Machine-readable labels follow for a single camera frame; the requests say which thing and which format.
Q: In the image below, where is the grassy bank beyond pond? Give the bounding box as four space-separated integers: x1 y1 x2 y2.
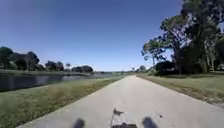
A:
0 68 92 76

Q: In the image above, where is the group of tall trees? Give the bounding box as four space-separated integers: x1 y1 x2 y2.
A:
140 0 224 76

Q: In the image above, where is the row of trees beyond pond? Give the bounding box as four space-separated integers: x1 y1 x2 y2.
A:
0 46 95 73

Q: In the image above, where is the grass strip beside water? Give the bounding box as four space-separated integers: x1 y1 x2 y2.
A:
0 75 126 128

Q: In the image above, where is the wide grass field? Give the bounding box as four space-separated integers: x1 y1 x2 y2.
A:
136 72 224 110

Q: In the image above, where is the dark pond water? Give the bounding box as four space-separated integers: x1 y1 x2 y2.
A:
0 72 116 93

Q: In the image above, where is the robot's own part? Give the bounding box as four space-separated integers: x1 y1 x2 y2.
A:
141 116 158 128
72 118 86 128

